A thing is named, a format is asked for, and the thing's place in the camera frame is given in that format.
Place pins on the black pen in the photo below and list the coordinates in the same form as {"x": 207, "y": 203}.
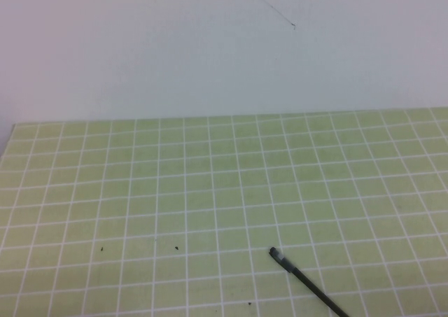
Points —
{"x": 315, "y": 287}

